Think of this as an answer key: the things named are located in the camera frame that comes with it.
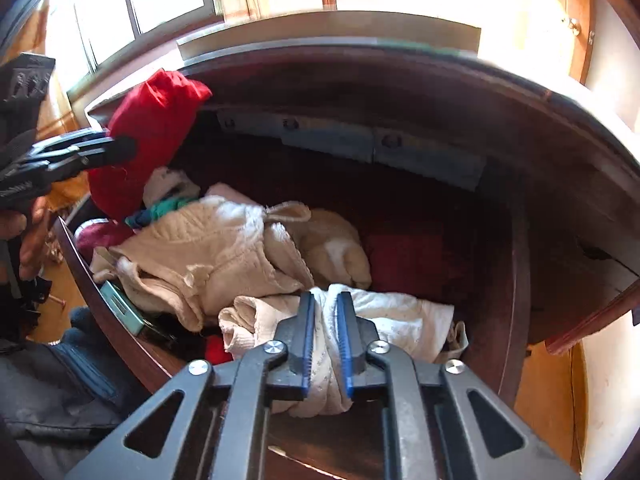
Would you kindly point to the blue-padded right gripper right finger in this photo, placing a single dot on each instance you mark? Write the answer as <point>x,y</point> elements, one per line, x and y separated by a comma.
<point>354,334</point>

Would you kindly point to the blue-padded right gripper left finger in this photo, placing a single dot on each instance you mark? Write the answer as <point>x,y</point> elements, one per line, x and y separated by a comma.
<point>291,350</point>

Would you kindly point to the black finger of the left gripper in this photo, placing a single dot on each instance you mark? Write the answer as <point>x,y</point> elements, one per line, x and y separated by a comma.
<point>69,144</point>
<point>120,149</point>

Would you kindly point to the red cloth garment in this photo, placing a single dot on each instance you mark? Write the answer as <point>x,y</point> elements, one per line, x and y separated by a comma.
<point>158,114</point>

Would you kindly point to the green underwear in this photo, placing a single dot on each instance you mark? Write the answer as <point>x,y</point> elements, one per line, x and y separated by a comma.
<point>143,218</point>

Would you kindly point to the teal box in drawer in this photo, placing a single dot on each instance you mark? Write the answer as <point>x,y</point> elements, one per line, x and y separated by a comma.
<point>123,309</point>

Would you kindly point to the dark wooden drawer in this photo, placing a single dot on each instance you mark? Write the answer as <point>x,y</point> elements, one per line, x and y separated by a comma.
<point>462,181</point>

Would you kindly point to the person's left hand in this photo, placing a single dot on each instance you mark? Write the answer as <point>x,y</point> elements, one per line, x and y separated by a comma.
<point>33,233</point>

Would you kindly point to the cream rolled garment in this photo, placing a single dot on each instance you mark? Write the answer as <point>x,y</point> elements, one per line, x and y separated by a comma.
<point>317,247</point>

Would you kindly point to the dark framed window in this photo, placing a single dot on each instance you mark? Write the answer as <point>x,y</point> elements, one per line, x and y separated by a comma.
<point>84,36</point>

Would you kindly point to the cream knitted garment large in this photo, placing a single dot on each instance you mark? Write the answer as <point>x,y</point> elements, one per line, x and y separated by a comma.
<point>196,260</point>

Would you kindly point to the shallow white cardboard tray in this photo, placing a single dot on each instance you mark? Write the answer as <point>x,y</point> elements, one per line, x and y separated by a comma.
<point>421,29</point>

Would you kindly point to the brass door knob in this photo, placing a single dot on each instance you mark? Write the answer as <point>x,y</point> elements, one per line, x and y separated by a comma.
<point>573,25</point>

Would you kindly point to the orange wooden door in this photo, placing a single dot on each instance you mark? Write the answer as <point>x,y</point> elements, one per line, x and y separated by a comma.
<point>578,17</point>

